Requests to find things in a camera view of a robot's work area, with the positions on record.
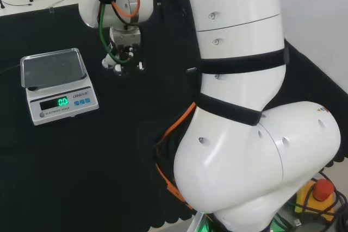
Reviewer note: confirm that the yellow stop button red cap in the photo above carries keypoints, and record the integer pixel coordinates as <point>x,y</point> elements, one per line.
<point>318,196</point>

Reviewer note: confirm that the white electronic balance steel pan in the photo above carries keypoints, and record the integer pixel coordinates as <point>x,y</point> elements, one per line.
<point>59,90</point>

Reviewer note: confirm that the black scalloped bench cloth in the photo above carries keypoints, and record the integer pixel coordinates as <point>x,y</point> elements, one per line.
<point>95,161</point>

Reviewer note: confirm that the small clear cloth clip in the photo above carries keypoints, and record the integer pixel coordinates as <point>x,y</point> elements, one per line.
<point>51,11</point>

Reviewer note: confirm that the small clear glass beaker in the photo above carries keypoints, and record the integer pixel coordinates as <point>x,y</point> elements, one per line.
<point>123,71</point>

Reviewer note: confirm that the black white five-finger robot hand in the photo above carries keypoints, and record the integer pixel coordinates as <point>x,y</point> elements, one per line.
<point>126,39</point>

